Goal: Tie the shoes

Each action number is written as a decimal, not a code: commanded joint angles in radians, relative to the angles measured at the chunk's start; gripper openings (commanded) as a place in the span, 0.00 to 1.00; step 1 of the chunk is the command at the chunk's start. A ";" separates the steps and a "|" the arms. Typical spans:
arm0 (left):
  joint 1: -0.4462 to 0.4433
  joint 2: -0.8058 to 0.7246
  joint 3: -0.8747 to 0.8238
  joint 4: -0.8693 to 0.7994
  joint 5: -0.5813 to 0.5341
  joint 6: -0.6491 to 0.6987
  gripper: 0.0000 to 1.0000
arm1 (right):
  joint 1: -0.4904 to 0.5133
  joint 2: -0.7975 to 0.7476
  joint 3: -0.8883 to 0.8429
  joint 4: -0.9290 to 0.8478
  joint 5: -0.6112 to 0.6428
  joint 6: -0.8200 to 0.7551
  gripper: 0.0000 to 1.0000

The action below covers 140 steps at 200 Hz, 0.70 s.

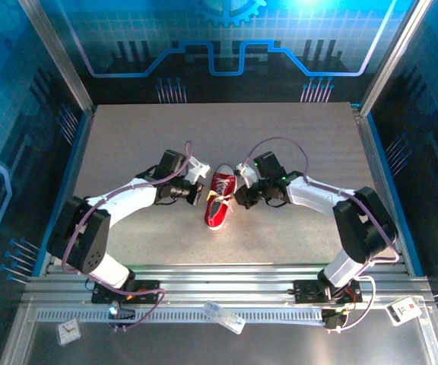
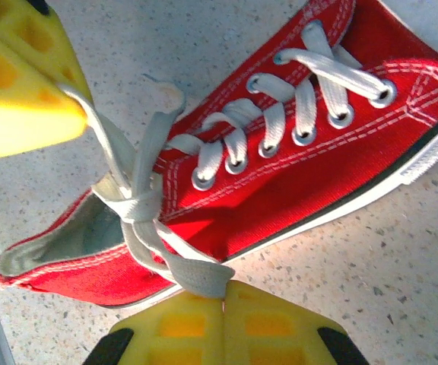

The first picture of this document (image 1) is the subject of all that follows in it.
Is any black controller box with LED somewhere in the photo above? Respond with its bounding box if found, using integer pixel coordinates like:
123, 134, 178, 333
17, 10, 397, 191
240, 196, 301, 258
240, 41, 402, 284
322, 308, 348, 331
107, 300, 136, 331

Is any slotted white cable duct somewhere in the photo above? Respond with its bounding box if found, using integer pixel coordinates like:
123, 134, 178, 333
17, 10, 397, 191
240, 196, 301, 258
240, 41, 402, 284
34, 306, 326, 325

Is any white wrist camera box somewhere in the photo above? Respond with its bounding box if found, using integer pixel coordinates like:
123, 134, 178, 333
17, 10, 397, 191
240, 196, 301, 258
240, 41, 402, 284
183, 155, 211, 186
235, 162, 258, 188

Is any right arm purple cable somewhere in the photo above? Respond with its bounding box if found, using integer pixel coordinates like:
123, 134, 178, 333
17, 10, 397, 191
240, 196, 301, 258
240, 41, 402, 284
241, 136, 401, 334

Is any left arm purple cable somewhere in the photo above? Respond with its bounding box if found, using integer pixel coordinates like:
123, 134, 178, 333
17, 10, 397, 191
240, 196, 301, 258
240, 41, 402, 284
61, 141, 167, 332

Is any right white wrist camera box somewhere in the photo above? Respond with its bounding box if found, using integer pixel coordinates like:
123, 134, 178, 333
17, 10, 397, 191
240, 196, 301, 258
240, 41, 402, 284
235, 162, 258, 188

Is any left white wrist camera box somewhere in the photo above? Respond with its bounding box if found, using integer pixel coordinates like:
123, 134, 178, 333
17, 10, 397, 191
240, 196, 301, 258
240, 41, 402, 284
183, 155, 211, 186

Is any aluminium frame rail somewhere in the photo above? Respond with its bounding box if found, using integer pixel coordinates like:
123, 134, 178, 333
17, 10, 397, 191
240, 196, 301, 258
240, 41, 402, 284
21, 264, 436, 305

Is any aluminium corner post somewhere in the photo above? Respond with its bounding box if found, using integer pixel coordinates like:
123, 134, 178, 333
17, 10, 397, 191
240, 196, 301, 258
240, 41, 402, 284
359, 0, 433, 117
17, 0, 94, 115

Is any white card with red mark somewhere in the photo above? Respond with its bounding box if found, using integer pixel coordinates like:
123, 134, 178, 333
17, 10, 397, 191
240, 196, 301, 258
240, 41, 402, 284
386, 297, 424, 327

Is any clear plastic bag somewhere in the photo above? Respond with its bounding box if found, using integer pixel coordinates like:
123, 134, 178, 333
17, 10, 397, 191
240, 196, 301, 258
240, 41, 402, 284
203, 300, 247, 335

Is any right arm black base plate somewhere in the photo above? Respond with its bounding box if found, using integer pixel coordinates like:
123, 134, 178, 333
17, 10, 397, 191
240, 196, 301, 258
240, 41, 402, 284
293, 279, 363, 304

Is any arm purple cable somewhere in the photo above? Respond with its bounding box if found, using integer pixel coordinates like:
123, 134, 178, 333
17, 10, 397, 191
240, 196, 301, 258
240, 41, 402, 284
241, 136, 401, 334
61, 141, 167, 332

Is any aluminium side rail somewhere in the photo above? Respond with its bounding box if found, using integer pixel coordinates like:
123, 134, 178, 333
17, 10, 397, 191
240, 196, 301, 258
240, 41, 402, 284
350, 103, 412, 275

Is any small white square clock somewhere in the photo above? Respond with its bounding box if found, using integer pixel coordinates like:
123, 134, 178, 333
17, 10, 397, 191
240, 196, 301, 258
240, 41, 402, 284
56, 318, 83, 346

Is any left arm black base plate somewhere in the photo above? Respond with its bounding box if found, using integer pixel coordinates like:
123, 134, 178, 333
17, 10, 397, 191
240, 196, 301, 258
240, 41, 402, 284
91, 280, 162, 305

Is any red canvas sneaker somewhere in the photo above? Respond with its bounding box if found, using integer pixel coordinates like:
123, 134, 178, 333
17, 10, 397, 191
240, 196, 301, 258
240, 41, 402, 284
203, 163, 239, 232

